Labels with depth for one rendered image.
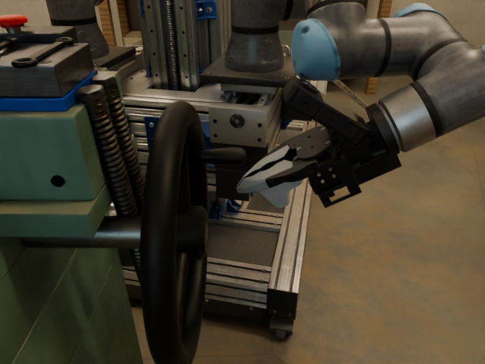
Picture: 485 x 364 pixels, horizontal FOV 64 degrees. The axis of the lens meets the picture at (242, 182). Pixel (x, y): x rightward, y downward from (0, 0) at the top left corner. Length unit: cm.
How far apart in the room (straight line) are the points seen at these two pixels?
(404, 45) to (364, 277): 115
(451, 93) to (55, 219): 44
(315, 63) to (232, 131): 43
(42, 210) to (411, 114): 41
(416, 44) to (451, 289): 123
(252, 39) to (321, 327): 93
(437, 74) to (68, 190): 43
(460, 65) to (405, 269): 123
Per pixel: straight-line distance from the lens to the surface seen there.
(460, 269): 177
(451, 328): 153
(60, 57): 40
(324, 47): 50
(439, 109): 50
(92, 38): 116
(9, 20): 47
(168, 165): 32
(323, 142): 50
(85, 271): 65
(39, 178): 42
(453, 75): 51
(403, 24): 56
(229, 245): 133
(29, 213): 42
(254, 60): 96
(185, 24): 111
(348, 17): 53
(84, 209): 40
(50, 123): 38
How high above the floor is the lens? 109
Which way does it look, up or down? 32 degrees down
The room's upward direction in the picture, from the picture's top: straight up
